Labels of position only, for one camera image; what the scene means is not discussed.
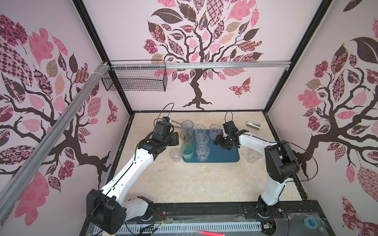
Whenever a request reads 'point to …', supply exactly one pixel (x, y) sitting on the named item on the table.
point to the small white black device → (253, 125)
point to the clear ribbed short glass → (215, 129)
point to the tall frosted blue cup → (187, 125)
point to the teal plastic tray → (217, 154)
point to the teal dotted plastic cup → (187, 150)
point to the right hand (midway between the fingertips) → (216, 142)
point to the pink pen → (211, 233)
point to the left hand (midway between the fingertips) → (173, 139)
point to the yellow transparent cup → (186, 136)
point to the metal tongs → (179, 124)
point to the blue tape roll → (311, 222)
